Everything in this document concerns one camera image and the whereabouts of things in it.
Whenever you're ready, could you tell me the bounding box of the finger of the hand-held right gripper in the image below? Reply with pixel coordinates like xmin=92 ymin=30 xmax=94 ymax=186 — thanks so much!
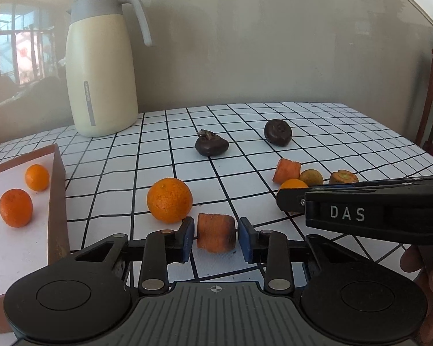
xmin=308 ymin=174 xmax=433 ymax=192
xmin=276 ymin=187 xmax=307 ymax=213

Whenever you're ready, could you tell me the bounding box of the dark water chestnut with sprout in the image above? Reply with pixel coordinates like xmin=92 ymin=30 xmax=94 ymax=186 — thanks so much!
xmin=195 ymin=129 xmax=229 ymax=158

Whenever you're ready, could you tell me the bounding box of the medium orange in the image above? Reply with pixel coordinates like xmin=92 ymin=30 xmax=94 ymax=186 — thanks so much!
xmin=0 ymin=188 xmax=34 ymax=228

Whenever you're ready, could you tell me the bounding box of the brownish carrot chunk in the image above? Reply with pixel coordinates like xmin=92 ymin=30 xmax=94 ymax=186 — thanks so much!
xmin=328 ymin=170 xmax=359 ymax=185

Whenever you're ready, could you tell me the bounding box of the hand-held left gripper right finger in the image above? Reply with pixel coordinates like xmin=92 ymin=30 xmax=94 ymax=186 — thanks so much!
xmin=237 ymin=217 xmax=350 ymax=295

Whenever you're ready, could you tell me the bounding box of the yellow-green kumquat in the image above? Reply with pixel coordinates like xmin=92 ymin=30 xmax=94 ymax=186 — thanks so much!
xmin=299 ymin=169 xmax=324 ymax=187

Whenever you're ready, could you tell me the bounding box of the person's right hand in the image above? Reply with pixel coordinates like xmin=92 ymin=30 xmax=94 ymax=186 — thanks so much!
xmin=399 ymin=243 xmax=433 ymax=336

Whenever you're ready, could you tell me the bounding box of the cream thermos jug grey lid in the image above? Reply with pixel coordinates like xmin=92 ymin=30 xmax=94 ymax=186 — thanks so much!
xmin=65 ymin=0 xmax=153 ymax=138

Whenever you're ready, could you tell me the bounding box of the white black-grid tablecloth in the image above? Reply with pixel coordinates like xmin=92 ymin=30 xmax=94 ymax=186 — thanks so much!
xmin=0 ymin=102 xmax=433 ymax=346

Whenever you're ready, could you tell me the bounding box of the orange carrot chunk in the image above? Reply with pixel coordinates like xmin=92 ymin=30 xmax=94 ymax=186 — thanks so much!
xmin=272 ymin=158 xmax=302 ymax=185
xmin=196 ymin=213 xmax=236 ymax=254

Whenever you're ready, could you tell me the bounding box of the small orange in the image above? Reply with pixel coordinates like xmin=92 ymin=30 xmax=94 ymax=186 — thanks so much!
xmin=25 ymin=164 xmax=51 ymax=192
xmin=279 ymin=179 xmax=309 ymax=214

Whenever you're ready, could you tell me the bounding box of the large orange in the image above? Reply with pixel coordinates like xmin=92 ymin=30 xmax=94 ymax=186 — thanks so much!
xmin=146 ymin=177 xmax=194 ymax=223

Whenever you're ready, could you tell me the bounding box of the dark round water chestnut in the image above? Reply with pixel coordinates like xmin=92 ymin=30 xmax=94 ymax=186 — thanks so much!
xmin=264 ymin=119 xmax=293 ymax=147

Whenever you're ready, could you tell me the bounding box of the brown tray white inside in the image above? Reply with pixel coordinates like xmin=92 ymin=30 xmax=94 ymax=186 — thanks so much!
xmin=0 ymin=143 xmax=71 ymax=334

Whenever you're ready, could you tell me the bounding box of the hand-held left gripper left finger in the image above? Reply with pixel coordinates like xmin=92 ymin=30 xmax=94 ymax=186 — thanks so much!
xmin=74 ymin=217 xmax=196 ymax=295

